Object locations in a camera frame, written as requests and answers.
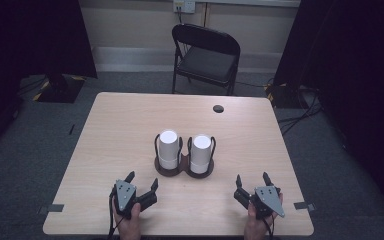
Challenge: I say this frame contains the black floor cables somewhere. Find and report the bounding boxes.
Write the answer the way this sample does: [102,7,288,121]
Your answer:
[275,85,325,136]

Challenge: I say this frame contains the dark wood wire cup holder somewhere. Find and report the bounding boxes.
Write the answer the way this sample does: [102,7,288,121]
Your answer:
[153,132,217,180]

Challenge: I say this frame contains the black folding chair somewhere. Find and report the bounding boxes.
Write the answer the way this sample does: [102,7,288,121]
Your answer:
[171,23,242,97]

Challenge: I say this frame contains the black stand base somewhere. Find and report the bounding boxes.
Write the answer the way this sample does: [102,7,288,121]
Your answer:
[265,82,310,110]
[32,73,87,104]

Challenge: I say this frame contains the grey tape strip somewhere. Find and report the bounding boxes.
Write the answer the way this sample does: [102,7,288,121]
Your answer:
[36,203,65,215]
[293,200,317,212]

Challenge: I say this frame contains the stack of white paper cups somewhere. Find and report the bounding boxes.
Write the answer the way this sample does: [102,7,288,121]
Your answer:
[158,129,181,171]
[189,133,213,175]

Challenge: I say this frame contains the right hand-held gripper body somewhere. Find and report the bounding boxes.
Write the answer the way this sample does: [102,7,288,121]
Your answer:
[233,185,286,221]

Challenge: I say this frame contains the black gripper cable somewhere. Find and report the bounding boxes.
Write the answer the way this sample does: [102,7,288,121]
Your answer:
[262,214,277,240]
[107,188,126,240]

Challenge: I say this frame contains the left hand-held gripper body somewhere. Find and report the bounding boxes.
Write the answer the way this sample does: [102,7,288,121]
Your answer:
[109,179,159,220]

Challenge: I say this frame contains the person's right hand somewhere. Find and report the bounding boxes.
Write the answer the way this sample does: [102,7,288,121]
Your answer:
[243,192,285,240]

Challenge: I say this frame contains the black curtain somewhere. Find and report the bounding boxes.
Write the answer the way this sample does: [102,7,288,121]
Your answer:
[272,0,384,229]
[0,0,98,158]

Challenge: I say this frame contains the white wall outlet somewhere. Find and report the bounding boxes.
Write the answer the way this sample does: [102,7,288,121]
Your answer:
[172,0,197,15]

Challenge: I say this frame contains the person's left hand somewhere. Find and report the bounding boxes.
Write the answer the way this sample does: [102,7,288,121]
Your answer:
[112,200,143,240]

